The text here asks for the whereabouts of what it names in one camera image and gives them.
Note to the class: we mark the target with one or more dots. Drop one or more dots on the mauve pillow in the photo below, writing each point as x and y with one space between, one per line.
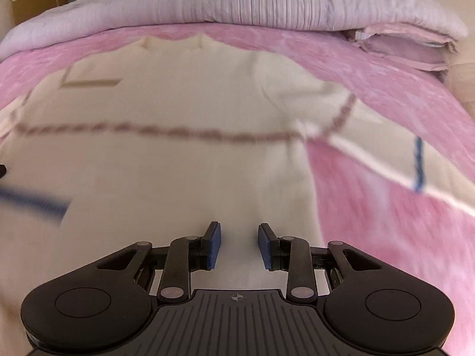
404 53

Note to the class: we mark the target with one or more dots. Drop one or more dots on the pink floral blanket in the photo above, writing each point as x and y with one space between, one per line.
371 230

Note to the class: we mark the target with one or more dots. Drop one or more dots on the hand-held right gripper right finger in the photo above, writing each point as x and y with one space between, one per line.
264 246

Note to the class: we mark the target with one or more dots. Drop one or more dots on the cream quilted headboard cushion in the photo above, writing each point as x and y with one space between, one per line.
464 85

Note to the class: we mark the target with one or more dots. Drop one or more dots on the light pink pillow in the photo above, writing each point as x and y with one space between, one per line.
408 31

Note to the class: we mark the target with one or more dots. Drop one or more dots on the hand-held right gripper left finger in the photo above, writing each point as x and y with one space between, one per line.
214 246

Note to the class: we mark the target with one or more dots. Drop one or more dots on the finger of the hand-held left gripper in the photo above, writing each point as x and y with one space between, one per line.
33 202

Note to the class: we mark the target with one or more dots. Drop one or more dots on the lilac striped quilt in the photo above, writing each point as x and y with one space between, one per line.
259 3

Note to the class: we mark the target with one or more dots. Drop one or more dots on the cream knit sweater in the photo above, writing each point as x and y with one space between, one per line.
185 178

